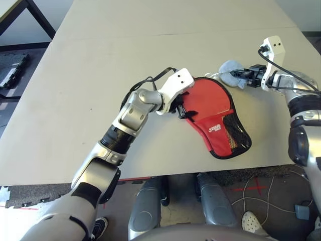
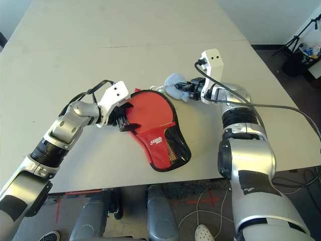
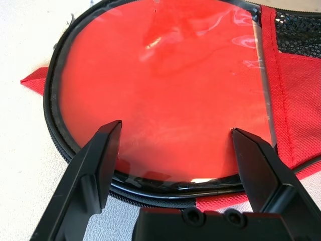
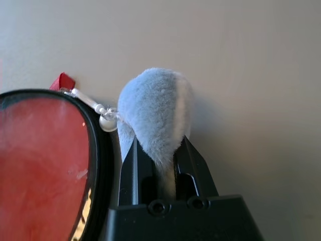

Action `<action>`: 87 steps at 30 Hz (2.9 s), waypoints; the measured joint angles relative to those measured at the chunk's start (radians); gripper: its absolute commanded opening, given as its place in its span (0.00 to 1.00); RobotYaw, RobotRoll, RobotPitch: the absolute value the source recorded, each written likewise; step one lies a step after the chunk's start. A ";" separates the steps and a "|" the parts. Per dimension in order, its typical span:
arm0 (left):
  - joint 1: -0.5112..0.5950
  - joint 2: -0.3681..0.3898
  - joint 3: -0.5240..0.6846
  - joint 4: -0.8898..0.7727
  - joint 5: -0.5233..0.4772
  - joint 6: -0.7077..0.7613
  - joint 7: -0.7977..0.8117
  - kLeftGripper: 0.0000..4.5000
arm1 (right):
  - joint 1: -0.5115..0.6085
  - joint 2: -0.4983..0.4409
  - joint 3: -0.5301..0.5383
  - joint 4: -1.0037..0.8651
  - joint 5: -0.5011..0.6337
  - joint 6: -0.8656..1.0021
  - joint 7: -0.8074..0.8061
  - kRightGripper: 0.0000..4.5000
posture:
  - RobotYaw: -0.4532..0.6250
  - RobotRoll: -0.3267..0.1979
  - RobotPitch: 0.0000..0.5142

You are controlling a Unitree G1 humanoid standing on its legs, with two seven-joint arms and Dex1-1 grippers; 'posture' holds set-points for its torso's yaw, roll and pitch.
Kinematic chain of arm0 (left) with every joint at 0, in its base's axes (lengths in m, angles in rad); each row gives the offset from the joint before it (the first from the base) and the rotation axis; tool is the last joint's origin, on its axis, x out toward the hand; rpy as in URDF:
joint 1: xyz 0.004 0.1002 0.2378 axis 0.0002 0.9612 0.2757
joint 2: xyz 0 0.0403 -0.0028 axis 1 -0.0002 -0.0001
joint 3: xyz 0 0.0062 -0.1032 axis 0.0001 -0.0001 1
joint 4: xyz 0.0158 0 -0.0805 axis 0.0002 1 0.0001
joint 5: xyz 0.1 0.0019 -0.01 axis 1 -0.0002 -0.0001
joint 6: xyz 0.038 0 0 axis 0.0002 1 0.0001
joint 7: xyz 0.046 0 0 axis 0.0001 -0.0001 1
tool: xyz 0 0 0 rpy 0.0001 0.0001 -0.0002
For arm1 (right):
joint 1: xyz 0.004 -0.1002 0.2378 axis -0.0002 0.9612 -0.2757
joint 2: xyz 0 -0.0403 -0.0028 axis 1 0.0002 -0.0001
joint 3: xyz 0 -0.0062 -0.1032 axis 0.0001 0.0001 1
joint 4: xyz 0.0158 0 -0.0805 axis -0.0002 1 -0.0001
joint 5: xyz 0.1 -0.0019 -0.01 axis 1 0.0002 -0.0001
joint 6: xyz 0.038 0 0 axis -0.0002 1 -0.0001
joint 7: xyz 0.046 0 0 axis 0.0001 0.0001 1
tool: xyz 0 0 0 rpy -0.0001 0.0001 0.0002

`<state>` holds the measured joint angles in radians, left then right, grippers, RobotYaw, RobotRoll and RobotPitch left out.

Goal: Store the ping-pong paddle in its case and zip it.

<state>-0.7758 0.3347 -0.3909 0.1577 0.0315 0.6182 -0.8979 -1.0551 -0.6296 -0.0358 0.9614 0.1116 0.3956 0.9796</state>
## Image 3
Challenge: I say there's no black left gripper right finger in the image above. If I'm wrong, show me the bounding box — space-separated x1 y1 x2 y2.
230 127 321 241

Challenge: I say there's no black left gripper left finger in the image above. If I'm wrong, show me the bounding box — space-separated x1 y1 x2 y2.
30 119 123 241

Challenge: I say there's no red black paddle case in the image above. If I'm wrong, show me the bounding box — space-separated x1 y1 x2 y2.
19 0 321 219

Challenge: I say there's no red ping-pong paddle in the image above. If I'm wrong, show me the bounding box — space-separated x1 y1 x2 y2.
59 0 274 183

